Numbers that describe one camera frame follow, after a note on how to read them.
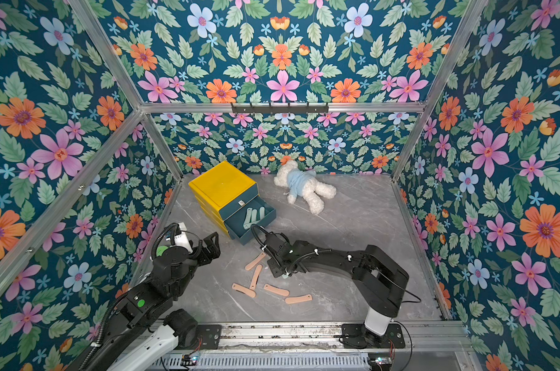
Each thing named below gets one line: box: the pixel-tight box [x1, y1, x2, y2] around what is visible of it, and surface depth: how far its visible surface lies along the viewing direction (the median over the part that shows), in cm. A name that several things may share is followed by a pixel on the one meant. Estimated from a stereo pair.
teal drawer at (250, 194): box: [218, 184, 260, 220], surface depth 88 cm
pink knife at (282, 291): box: [263, 283, 291, 297], surface depth 86 cm
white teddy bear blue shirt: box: [273, 159, 337, 215], surface depth 110 cm
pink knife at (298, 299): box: [284, 294, 313, 304], surface depth 84 cm
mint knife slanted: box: [242, 207, 254, 230], surface depth 95 cm
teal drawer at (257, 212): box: [223, 195, 277, 246], surface depth 93 cm
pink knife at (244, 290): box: [231, 282, 257, 298], surface depth 86 cm
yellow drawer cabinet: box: [187, 159, 258, 239], surface depth 89 cm
